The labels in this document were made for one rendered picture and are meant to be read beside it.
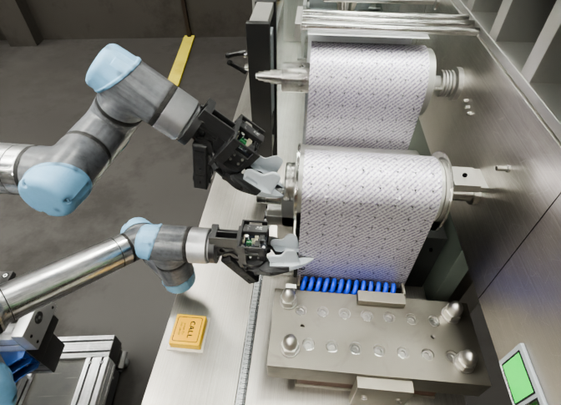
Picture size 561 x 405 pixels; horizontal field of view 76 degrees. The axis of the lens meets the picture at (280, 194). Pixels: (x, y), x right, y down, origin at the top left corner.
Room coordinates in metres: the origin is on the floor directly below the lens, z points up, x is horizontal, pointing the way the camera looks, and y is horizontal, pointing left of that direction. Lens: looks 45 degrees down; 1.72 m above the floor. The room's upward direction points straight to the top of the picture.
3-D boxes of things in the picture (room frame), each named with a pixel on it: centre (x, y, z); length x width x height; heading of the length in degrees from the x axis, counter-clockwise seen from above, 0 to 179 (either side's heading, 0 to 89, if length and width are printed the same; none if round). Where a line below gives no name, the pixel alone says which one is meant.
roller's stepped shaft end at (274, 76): (0.76, 0.03, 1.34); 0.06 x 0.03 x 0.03; 85
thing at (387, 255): (0.43, -0.15, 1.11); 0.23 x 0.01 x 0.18; 85
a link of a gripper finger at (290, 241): (0.46, -0.02, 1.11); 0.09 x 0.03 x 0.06; 86
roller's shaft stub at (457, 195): (0.47, -0.33, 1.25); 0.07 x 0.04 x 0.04; 85
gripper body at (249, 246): (0.45, 0.08, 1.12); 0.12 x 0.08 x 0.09; 85
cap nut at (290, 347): (0.27, -0.02, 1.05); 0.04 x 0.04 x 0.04
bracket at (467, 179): (0.47, -0.33, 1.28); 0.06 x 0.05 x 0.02; 85
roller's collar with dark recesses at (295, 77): (0.75, -0.03, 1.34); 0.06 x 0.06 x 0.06; 85
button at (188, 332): (0.36, 0.21, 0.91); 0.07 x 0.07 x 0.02; 85
